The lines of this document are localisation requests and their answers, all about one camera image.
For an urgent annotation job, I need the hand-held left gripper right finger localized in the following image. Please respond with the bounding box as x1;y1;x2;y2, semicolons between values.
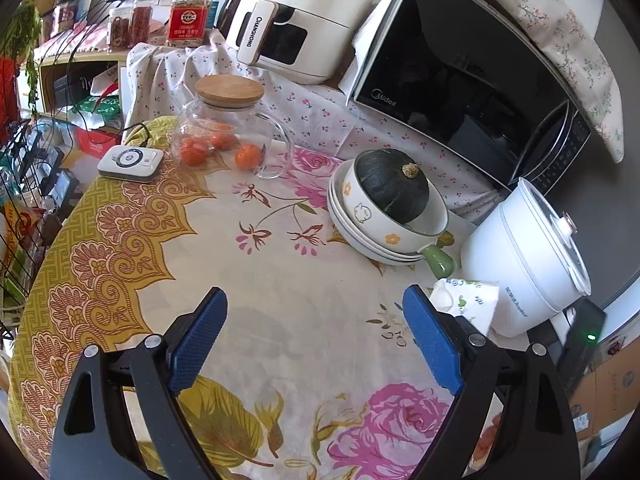
402;283;581;480

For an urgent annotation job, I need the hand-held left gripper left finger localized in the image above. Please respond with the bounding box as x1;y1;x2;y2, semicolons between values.
50;286;229;480

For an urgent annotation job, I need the white green tissue pack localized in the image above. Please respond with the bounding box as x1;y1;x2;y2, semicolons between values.
428;278;501;337

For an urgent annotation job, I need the large floral tablecloth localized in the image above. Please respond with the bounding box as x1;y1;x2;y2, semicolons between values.
7;115;532;480

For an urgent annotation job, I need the white electric cooking pot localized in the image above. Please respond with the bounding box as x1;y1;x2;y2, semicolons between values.
459;177;592;339

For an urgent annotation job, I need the white plate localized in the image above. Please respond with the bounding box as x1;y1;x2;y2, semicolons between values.
328;162;438;261
327;167;442;267

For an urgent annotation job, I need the stack of white bowls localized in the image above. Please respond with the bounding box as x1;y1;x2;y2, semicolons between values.
341;157;457;279

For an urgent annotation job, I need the dark green kabocha squash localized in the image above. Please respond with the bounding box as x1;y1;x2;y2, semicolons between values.
354;148;430;225

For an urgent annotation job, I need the white device with round button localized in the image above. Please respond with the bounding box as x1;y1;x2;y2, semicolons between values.
97;144;165;183

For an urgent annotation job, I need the red cardboard box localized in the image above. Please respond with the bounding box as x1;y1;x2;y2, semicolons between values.
74;127;122;154

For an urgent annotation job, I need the glass pitcher with wooden lid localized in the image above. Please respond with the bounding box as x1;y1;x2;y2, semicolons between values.
169;74;294;180

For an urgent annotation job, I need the green packet with white print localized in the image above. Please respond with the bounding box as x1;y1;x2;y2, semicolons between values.
74;94;122;117

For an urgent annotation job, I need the small-flower white cloth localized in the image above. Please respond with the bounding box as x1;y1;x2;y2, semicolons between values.
122;29;507;227

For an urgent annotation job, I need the black microwave oven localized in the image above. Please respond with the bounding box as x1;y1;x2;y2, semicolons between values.
344;0;592;197

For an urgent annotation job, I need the wooden shelf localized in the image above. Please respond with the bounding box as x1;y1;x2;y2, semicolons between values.
37;47;132;122

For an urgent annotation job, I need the jar with red label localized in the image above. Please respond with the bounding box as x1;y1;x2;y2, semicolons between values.
165;0;220;49

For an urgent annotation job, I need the floral microwave cover cloth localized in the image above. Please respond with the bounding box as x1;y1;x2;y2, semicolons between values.
449;0;626;164

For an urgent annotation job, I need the white air fryer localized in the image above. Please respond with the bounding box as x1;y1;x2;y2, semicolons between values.
224;0;384;86

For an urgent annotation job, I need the green hanging plant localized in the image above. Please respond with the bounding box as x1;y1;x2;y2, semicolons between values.
0;0;44;117

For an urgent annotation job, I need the black wire rack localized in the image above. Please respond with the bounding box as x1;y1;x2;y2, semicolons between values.
0;124;67;337

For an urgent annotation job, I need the black device cable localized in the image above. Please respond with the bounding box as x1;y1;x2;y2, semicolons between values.
65;120;152;151

